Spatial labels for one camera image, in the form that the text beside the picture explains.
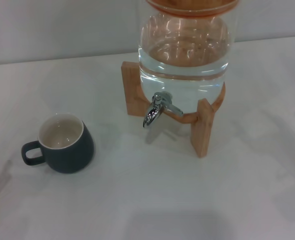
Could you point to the dark cup with white inside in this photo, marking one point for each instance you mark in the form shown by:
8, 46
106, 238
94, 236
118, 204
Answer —
70, 157

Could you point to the chrome faucet tap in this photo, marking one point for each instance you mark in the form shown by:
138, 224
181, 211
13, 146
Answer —
152, 115

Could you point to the glass water dispenser jar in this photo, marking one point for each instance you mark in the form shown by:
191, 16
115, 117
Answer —
185, 80

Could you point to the wooden dispenser stand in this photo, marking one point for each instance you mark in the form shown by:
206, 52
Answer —
203, 130

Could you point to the wooden jar lid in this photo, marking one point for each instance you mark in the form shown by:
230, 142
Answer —
187, 7

